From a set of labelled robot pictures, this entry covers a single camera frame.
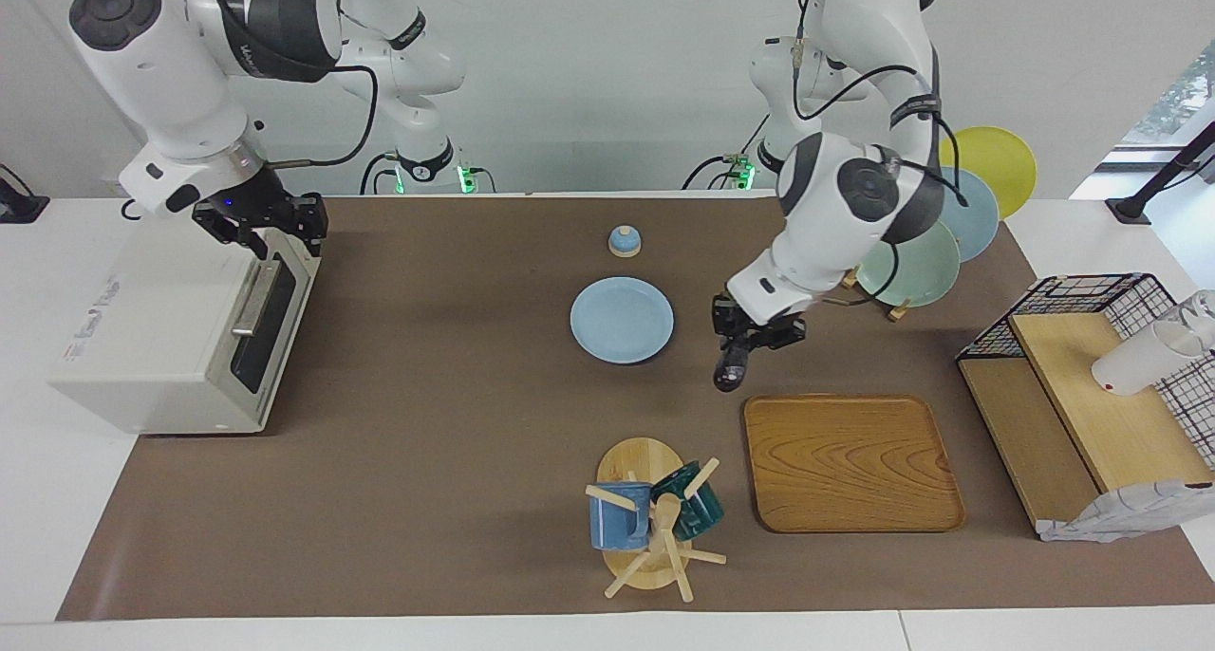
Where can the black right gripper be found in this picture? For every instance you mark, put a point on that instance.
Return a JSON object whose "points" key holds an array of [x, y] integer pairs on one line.
{"points": [[252, 205]]}

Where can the light blue round plate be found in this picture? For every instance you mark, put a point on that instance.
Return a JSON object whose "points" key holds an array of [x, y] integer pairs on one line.
{"points": [[973, 219], [622, 321]]}

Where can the brown table mat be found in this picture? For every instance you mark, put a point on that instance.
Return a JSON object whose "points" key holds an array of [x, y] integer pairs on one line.
{"points": [[475, 499]]}

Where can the wooden serving tray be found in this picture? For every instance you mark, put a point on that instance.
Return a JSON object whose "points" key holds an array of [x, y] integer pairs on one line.
{"points": [[850, 461]]}

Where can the cream toaster oven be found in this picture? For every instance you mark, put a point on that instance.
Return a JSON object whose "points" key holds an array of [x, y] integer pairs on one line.
{"points": [[142, 347]]}

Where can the clear glass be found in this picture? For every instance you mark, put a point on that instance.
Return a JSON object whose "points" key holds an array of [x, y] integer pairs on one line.
{"points": [[1204, 305]]}

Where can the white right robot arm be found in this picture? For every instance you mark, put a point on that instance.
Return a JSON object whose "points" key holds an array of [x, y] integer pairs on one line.
{"points": [[161, 72]]}

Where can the yellow plate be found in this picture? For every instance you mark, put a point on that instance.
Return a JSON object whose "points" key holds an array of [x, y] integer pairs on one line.
{"points": [[997, 162]]}

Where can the white cup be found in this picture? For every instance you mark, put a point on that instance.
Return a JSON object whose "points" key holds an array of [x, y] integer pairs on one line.
{"points": [[1139, 362]]}

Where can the dark purple eggplant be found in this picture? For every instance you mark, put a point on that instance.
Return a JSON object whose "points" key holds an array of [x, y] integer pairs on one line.
{"points": [[733, 376]]}

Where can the grey white patterned cloth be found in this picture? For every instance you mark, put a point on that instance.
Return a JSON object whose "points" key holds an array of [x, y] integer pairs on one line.
{"points": [[1120, 516]]}

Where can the wooden mug tree stand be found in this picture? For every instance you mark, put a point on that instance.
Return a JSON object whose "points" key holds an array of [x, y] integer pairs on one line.
{"points": [[636, 461]]}

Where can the black table clamp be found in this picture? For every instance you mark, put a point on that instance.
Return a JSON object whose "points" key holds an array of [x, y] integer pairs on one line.
{"points": [[19, 205]]}

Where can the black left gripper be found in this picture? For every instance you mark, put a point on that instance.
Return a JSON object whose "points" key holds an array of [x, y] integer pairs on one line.
{"points": [[750, 330]]}

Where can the dark green mug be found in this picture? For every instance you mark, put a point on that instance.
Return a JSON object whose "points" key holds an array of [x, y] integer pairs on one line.
{"points": [[702, 513]]}

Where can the wooden plate rack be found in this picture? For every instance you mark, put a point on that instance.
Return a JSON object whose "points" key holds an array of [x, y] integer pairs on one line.
{"points": [[900, 311]]}

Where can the blue mug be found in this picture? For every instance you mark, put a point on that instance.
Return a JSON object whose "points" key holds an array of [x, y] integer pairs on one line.
{"points": [[617, 523]]}

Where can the black stand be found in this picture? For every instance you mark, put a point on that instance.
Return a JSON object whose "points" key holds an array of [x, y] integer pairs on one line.
{"points": [[1130, 210]]}

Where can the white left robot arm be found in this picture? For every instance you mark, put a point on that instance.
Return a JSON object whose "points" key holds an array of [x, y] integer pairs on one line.
{"points": [[835, 195]]}

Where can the pale green plate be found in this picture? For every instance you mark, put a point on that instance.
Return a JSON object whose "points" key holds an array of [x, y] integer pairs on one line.
{"points": [[925, 271]]}

